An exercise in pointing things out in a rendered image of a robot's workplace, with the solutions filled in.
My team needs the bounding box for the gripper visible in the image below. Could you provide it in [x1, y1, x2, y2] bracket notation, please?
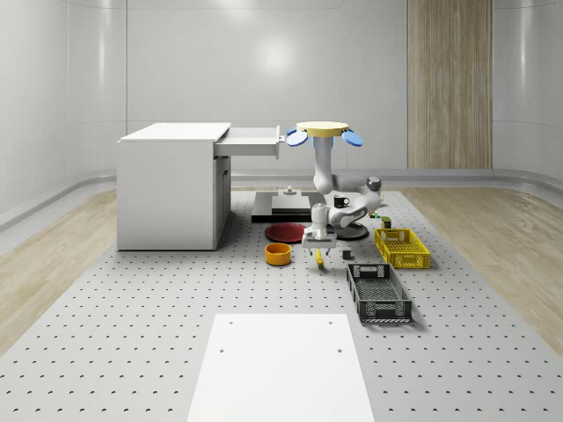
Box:
[301, 225, 338, 260]

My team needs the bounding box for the red plate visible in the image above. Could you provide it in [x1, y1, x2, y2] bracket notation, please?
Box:
[264, 222, 307, 244]

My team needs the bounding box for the black plate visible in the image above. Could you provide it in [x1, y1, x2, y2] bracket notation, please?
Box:
[334, 222, 370, 241]

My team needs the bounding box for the yellow bowl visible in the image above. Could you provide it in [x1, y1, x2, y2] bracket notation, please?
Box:
[264, 243, 293, 266]

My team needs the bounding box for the black stove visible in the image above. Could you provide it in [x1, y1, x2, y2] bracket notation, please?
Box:
[251, 186, 329, 224]

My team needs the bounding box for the yellow basket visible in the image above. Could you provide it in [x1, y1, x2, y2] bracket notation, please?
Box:
[374, 228, 431, 270]

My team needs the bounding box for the dark grey basket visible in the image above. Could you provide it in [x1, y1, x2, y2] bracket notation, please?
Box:
[345, 262, 414, 325]

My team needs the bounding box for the white drawer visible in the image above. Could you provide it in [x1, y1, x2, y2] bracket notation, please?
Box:
[213, 125, 288, 161]

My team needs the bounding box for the white board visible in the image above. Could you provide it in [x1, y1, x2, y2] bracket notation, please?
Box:
[186, 313, 377, 422]

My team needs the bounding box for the white cabinet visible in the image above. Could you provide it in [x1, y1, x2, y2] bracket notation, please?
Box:
[116, 122, 233, 252]

